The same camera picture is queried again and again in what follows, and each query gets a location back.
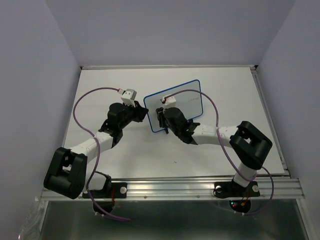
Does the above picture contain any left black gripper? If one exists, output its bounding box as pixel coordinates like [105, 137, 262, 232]
[119, 100, 149, 130]

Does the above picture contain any blue framed small whiteboard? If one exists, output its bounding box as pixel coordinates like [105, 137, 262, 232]
[143, 79, 204, 133]

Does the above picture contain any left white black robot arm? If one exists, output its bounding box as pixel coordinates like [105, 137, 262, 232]
[43, 101, 149, 199]

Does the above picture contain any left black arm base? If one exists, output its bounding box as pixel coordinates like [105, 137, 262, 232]
[90, 171, 128, 214]

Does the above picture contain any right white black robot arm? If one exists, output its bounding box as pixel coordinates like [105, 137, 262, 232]
[156, 107, 273, 195]

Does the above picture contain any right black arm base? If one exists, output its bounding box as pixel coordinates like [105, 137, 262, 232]
[212, 180, 260, 214]

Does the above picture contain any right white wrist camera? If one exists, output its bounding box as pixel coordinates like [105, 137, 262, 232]
[161, 96, 177, 110]

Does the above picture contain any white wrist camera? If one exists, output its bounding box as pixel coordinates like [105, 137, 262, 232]
[161, 96, 177, 110]
[117, 88, 137, 108]

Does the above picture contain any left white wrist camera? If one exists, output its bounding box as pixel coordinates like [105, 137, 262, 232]
[117, 88, 137, 108]

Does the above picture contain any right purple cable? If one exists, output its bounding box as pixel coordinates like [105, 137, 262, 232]
[162, 90, 275, 217]

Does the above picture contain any aluminium table edge frame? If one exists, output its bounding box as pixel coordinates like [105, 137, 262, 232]
[80, 64, 258, 71]

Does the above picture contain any aluminium mounting rail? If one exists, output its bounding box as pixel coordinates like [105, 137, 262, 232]
[41, 177, 306, 201]

